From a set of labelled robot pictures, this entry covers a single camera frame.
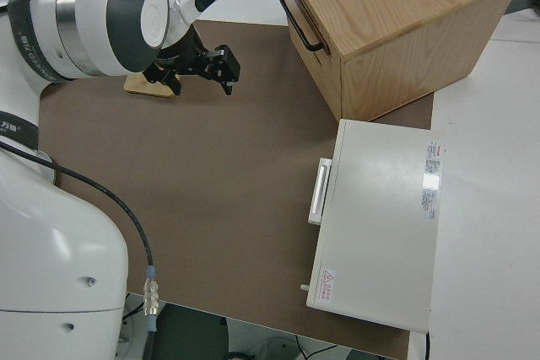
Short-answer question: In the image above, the light wooden plate rack base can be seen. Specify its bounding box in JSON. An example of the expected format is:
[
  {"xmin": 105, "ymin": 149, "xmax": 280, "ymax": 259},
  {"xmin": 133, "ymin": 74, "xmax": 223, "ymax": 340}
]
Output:
[{"xmin": 123, "ymin": 73, "xmax": 183, "ymax": 100}]

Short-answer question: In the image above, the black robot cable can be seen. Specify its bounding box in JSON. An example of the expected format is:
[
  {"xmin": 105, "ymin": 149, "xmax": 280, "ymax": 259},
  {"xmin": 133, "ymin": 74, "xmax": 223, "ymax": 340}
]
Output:
[{"xmin": 0, "ymin": 139, "xmax": 160, "ymax": 360}]

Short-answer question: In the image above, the printed text label sticker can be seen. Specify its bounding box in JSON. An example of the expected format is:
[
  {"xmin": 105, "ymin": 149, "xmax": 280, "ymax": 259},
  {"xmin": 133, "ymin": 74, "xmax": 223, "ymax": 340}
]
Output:
[{"xmin": 418, "ymin": 140, "xmax": 446, "ymax": 222}]

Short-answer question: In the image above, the white microwave oven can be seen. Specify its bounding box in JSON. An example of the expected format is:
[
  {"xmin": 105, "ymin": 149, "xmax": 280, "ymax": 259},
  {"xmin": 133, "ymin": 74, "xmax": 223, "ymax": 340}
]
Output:
[{"xmin": 305, "ymin": 118, "xmax": 448, "ymax": 333}]

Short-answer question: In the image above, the red triangle warning sticker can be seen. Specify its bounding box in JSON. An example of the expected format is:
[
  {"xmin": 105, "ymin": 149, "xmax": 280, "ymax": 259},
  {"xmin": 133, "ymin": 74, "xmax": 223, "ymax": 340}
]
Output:
[{"xmin": 318, "ymin": 267, "xmax": 338, "ymax": 302}]

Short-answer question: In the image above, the white oven door handle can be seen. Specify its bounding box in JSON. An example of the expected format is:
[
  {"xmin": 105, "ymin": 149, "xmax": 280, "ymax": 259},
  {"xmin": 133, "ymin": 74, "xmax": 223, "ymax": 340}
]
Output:
[{"xmin": 307, "ymin": 158, "xmax": 334, "ymax": 226}]

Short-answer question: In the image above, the gray floor stand base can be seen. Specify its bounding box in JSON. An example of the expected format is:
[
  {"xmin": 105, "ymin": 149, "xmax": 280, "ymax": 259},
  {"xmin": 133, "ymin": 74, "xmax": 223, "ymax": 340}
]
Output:
[{"xmin": 251, "ymin": 334, "xmax": 305, "ymax": 360}]

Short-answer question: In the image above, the wooden drawer box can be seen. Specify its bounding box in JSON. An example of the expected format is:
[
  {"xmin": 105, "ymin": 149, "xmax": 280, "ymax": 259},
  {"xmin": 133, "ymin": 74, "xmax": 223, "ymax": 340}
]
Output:
[{"xmin": 273, "ymin": 0, "xmax": 523, "ymax": 123}]

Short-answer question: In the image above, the black metal drawer handle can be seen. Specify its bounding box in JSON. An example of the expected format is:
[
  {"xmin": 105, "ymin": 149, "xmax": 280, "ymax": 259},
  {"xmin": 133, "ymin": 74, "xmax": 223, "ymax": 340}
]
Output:
[{"xmin": 278, "ymin": 0, "xmax": 327, "ymax": 53}]

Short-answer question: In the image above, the silver cable connector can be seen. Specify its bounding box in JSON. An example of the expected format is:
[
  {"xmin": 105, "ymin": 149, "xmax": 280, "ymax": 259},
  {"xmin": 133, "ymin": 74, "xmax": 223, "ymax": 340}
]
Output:
[{"xmin": 142, "ymin": 266, "xmax": 161, "ymax": 332}]

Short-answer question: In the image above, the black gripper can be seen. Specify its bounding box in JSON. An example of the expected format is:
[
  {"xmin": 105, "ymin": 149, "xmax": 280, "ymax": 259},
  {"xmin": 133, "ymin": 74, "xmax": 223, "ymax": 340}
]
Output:
[{"xmin": 142, "ymin": 25, "xmax": 242, "ymax": 98}]

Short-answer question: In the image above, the brown table mat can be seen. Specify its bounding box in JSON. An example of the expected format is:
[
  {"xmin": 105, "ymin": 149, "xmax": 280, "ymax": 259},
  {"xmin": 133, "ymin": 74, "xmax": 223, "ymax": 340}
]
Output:
[{"xmin": 37, "ymin": 19, "xmax": 436, "ymax": 360}]

